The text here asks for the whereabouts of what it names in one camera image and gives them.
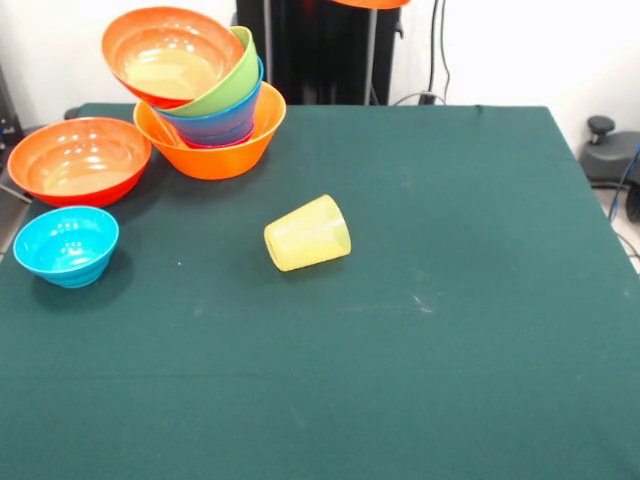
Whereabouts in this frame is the small cyan plastic bowl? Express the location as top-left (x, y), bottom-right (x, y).
top-left (12, 205), bottom-right (120, 290)

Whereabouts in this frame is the small magenta plastic bowl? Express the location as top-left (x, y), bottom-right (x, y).
top-left (183, 133), bottom-right (255, 151)

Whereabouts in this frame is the black wall cable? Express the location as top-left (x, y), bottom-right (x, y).
top-left (427, 0), bottom-right (454, 101)

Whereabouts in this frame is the large orange plastic bowl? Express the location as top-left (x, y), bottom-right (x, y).
top-left (132, 82), bottom-right (288, 181)

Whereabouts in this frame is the large red plastic bowl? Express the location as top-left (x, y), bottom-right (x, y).
top-left (6, 116), bottom-right (153, 209)
top-left (101, 6), bottom-right (246, 110)

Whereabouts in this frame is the dark green tablecloth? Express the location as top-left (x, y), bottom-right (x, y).
top-left (0, 102), bottom-right (640, 480)

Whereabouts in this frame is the large blue plastic bowl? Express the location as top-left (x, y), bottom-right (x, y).
top-left (152, 54), bottom-right (265, 134)

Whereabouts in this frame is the small orange-red plastic bowl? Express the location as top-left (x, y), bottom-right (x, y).
top-left (327, 0), bottom-right (413, 11)

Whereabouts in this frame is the small blue plastic bowl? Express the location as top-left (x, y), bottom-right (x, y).
top-left (172, 117), bottom-right (257, 147)

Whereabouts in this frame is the green plastic bowl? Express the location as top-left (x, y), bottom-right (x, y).
top-left (158, 24), bottom-right (260, 119)

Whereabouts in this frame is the yellow plastic cup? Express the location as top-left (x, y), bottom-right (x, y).
top-left (263, 194), bottom-right (353, 273)

